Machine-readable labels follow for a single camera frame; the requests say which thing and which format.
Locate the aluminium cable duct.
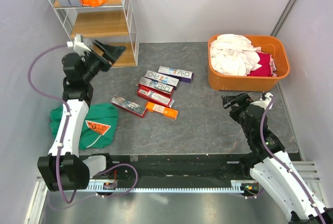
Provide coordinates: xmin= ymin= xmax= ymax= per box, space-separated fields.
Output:
xmin=81 ymin=180 xmax=259 ymax=194

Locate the red cloth in basin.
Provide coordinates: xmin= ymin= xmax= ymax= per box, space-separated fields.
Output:
xmin=248 ymin=52 xmax=277 ymax=77

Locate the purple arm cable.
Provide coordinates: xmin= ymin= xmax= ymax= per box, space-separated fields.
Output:
xmin=27 ymin=44 xmax=79 ymax=205
xmin=260 ymin=96 xmax=327 ymax=224

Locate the red silver r&o box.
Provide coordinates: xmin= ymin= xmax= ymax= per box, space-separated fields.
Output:
xmin=110 ymin=96 xmax=147 ymax=118
xmin=137 ymin=77 xmax=174 ymax=97

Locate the white wire wooden shelf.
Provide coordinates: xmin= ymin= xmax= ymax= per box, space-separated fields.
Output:
xmin=48 ymin=0 xmax=139 ymax=67

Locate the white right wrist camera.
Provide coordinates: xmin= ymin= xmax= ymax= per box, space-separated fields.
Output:
xmin=260 ymin=92 xmax=275 ymax=109

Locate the red silver R&O box front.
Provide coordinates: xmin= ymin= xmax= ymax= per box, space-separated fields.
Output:
xmin=110 ymin=96 xmax=147 ymax=118

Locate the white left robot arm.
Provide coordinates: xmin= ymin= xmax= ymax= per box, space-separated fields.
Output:
xmin=37 ymin=40 xmax=126 ymax=192

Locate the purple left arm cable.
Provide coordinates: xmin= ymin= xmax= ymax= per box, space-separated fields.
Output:
xmin=27 ymin=44 xmax=79 ymax=205

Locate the red barcode toothpaste box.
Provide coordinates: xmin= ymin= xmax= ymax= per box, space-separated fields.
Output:
xmin=136 ymin=87 xmax=175 ymax=108

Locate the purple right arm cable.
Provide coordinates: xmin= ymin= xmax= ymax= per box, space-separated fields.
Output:
xmin=260 ymin=96 xmax=327 ymax=224

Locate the green cloth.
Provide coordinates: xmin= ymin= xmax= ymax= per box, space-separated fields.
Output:
xmin=49 ymin=103 xmax=120 ymax=151

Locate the white cloth in basin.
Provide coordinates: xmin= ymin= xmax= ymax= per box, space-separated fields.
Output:
xmin=210 ymin=34 xmax=262 ymax=76

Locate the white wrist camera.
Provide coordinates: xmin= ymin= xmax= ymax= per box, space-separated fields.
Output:
xmin=67 ymin=34 xmax=92 ymax=56
xmin=260 ymin=92 xmax=275 ymax=109

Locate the purple silver toothpaste box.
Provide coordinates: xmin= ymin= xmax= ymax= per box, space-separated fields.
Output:
xmin=144 ymin=70 xmax=179 ymax=90

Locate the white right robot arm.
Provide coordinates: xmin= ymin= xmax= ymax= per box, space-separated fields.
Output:
xmin=222 ymin=92 xmax=332 ymax=223

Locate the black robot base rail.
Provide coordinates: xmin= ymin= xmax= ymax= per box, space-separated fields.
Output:
xmin=94 ymin=154 xmax=260 ymax=189

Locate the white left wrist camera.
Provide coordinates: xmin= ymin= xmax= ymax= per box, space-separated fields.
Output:
xmin=67 ymin=34 xmax=92 ymax=56

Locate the orange box with label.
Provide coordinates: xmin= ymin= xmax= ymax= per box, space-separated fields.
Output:
xmin=146 ymin=102 xmax=178 ymax=120

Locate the purple silver R&O box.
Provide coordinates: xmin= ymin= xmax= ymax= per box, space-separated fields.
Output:
xmin=158 ymin=66 xmax=194 ymax=83

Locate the orange plastic basin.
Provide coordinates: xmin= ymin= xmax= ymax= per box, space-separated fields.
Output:
xmin=207 ymin=35 xmax=290 ymax=92

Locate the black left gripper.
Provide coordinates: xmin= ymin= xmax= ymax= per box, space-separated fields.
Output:
xmin=82 ymin=40 xmax=126 ymax=82

